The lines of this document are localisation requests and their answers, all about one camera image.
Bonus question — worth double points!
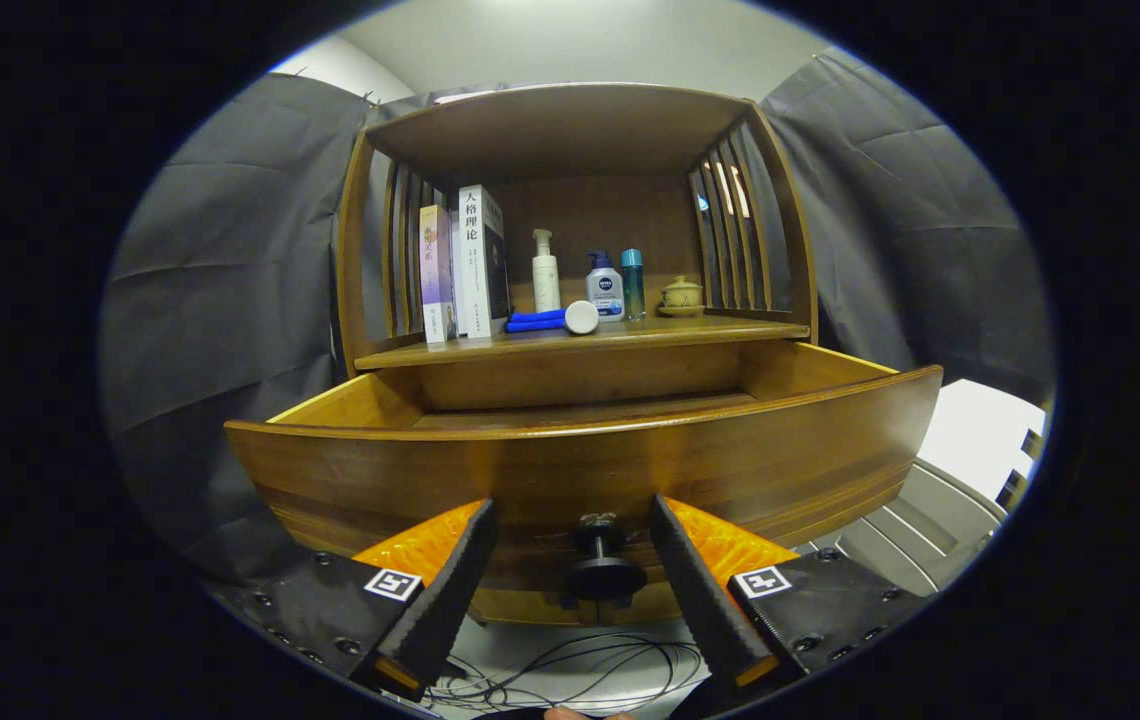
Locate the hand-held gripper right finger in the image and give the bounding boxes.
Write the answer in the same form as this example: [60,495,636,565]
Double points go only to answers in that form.
[648,493,936,701]

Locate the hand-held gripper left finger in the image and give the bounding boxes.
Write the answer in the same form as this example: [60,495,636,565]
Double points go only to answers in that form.
[205,498,499,701]

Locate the wooden drawer with black knob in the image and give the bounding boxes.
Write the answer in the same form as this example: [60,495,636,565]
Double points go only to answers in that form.
[223,340,944,626]

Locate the wooden countertop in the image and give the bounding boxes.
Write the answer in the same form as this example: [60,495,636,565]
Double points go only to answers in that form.
[354,316,811,371]

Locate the brown wooden cabinet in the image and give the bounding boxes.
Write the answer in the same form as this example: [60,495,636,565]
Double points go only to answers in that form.
[335,82,821,626]

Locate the grey ribbed plastic panel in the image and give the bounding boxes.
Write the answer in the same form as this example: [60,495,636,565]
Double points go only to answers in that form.
[815,458,1011,599]

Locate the blue folded cloth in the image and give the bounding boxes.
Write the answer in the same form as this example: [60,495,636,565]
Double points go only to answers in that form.
[505,308,571,334]

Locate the yellow lidded teacup with saucer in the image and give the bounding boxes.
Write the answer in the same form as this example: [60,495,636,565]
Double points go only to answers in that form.
[656,275,706,319]

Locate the teal cylindrical bottle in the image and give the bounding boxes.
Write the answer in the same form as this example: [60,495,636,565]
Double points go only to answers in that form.
[622,248,647,321]

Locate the white bottle with blue cap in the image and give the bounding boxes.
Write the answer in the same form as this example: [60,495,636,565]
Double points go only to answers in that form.
[586,250,626,323]

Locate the purple book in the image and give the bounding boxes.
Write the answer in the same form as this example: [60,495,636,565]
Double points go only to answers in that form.
[418,204,457,345]

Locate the white pump bottle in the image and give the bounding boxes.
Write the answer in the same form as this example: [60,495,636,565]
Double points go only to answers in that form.
[531,229,562,313]

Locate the thick white book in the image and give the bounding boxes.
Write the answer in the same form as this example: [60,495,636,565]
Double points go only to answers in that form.
[456,184,511,339]

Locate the black backdrop cloth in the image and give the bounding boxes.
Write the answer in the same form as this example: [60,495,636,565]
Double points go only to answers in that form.
[98,48,1059,581]

